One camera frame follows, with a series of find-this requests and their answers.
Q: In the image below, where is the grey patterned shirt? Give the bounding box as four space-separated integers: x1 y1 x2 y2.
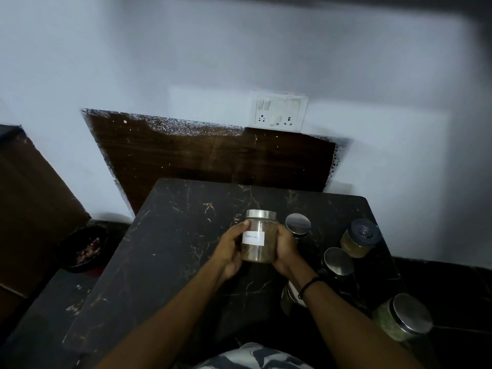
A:
196 341 314 369

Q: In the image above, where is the steel lid brown spice jar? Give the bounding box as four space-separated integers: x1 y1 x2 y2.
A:
241 209 278 264

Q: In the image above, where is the black bead bracelet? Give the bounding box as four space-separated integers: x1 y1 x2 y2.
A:
297 275 323 301

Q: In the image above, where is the black kitchen counter unit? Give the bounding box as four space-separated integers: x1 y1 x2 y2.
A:
0 125 91 323

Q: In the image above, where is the steel lid green spice jar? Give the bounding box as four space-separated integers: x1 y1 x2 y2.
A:
372 292 434 342

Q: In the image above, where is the person's left hand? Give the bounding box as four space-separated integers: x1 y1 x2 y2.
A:
209 220 251 281

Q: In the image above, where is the clear jar steel lid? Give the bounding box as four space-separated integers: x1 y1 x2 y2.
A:
284 213 312 242
322 247 355 281
280 280 308 316

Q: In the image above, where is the dark brown wood panel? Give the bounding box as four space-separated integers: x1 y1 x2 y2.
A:
80 108 351 216

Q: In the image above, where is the person's left forearm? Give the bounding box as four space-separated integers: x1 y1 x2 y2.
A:
94 261 231 369

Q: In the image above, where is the person's right forearm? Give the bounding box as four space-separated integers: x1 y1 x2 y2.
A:
292 269 423 369

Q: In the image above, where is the white wall socket plate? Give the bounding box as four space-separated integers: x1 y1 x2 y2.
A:
250 92 310 133

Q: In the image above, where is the coriander powder jar grey lid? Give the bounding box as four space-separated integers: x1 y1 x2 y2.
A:
340 218 382 259

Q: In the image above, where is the person's right hand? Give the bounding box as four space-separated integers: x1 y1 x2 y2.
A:
272 223 316 280

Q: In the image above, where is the black round bin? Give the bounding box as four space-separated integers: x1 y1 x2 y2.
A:
57 225 108 273

